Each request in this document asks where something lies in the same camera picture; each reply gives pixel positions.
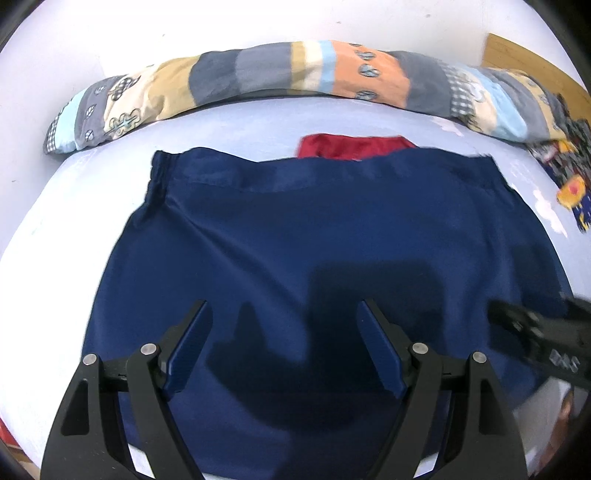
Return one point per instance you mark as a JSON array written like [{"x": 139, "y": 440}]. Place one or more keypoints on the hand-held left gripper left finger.
[{"x": 187, "y": 355}]

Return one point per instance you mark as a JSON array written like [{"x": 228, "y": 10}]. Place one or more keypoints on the wooden headboard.
[{"x": 521, "y": 57}]

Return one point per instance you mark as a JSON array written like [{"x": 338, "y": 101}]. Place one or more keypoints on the navy blue work jacket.
[{"x": 295, "y": 230}]

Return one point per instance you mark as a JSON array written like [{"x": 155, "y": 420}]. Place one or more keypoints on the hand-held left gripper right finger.
[{"x": 381, "y": 350}]

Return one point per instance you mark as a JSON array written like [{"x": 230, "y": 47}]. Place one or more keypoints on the light blue cloud bed sheet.
[{"x": 69, "y": 203}]

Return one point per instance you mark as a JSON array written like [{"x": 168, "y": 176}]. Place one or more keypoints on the dark patterned cloth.
[{"x": 570, "y": 180}]

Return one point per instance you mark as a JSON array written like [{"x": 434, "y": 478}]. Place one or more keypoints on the rolled patchwork quilt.
[{"x": 258, "y": 74}]

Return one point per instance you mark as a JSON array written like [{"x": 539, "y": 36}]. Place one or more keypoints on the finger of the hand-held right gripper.
[
  {"x": 579, "y": 308},
  {"x": 512, "y": 321}
]

